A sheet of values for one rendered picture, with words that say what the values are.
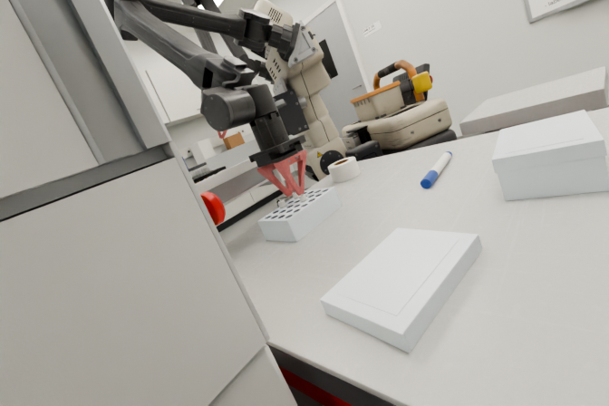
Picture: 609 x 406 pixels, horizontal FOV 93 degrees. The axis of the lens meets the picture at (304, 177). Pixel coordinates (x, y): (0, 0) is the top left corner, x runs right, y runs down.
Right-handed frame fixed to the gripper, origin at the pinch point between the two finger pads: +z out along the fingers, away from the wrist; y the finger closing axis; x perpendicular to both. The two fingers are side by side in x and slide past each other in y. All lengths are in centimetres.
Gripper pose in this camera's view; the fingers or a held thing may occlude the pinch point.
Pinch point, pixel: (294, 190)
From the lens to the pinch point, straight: 54.7
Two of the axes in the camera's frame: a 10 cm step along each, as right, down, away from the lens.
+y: 6.5, -1.3, -7.4
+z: 3.7, 9.1, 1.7
